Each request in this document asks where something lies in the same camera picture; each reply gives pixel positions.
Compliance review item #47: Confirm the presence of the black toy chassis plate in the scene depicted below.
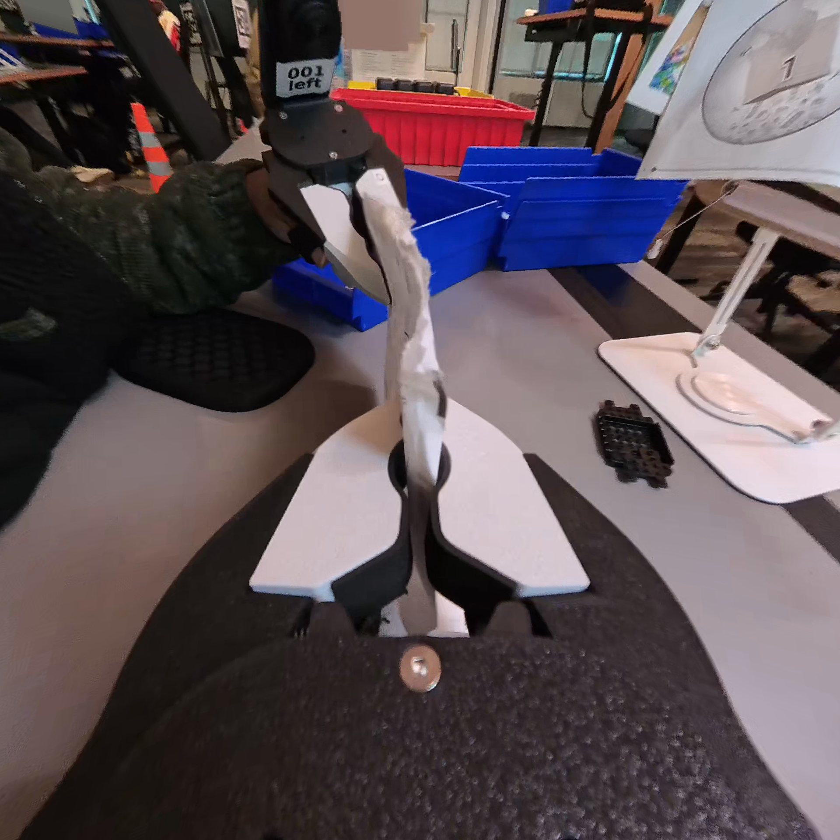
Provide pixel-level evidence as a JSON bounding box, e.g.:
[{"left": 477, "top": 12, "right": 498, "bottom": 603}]
[{"left": 592, "top": 399, "right": 677, "bottom": 489}]

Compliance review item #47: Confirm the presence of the person's left hand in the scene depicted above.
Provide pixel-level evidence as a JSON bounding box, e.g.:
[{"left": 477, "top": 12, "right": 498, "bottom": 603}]
[{"left": 246, "top": 169, "right": 329, "bottom": 268}]

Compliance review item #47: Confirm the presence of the person's black clothing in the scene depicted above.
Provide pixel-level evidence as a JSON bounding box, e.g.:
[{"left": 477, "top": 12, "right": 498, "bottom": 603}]
[{"left": 0, "top": 308, "right": 116, "bottom": 529}]

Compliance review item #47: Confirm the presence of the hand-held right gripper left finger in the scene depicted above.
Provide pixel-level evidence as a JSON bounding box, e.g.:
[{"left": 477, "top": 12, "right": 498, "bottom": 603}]
[{"left": 249, "top": 407, "right": 414, "bottom": 634}]

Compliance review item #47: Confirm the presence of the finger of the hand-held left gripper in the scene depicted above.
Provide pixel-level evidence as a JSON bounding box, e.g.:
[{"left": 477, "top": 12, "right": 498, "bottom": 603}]
[
  {"left": 298, "top": 184, "right": 392, "bottom": 307},
  {"left": 354, "top": 169, "right": 411, "bottom": 221}
]

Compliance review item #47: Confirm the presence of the grey wood-edged background desk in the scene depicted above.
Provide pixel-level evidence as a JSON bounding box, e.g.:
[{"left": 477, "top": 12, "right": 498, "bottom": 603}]
[{"left": 0, "top": 29, "right": 117, "bottom": 88}]

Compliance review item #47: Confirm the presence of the toy instruction booklet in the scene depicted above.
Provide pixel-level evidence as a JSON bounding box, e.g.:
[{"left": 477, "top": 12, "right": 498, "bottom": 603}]
[{"left": 635, "top": 0, "right": 840, "bottom": 193}]

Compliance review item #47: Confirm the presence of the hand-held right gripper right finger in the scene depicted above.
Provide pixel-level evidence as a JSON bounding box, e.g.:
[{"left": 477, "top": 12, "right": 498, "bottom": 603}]
[{"left": 425, "top": 392, "right": 592, "bottom": 635}]

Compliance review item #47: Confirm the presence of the row of black blocks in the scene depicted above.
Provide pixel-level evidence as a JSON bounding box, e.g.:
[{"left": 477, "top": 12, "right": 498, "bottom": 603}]
[{"left": 374, "top": 76, "right": 458, "bottom": 97}]

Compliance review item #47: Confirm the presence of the black slanted pole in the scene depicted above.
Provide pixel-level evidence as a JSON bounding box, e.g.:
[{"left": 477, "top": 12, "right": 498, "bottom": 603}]
[{"left": 97, "top": 0, "right": 232, "bottom": 163}]

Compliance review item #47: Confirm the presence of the red ribbed plastic bin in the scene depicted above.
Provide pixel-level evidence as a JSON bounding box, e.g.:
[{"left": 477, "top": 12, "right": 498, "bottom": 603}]
[{"left": 330, "top": 87, "right": 537, "bottom": 168}]

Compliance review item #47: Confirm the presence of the large white paper bag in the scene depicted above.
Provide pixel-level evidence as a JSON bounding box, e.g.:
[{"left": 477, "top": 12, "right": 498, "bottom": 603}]
[{"left": 363, "top": 190, "right": 452, "bottom": 637}]

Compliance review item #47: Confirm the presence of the person's left forearm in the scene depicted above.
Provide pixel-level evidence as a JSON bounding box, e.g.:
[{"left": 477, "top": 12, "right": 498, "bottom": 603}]
[{"left": 0, "top": 128, "right": 284, "bottom": 317}]

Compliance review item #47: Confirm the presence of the orange traffic cone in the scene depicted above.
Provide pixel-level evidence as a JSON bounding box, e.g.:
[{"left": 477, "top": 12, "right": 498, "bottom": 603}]
[{"left": 130, "top": 100, "right": 176, "bottom": 193}]

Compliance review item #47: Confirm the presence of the brown high background desk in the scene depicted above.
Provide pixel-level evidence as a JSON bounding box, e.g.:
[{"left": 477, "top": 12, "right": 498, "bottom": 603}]
[{"left": 516, "top": 8, "right": 673, "bottom": 148}]

